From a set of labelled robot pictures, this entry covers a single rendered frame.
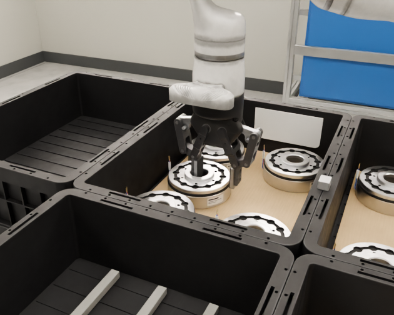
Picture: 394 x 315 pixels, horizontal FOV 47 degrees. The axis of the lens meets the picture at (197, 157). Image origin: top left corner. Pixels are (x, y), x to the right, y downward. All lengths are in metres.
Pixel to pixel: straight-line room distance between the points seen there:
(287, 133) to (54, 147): 0.45
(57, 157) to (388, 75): 1.99
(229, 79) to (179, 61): 3.23
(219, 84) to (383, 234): 0.32
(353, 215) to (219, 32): 0.34
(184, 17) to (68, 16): 1.13
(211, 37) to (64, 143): 0.45
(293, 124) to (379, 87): 1.77
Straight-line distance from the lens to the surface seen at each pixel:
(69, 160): 0.88
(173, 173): 0.75
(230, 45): 0.61
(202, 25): 0.61
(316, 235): 0.51
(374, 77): 2.58
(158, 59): 3.93
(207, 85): 0.62
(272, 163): 0.78
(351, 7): 0.91
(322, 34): 2.55
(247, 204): 0.72
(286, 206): 0.73
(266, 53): 3.57
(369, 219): 0.73
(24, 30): 4.45
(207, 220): 0.51
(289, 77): 2.63
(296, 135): 0.85
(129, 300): 0.57
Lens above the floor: 1.23
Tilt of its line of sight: 28 degrees down
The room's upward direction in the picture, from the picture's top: straight up
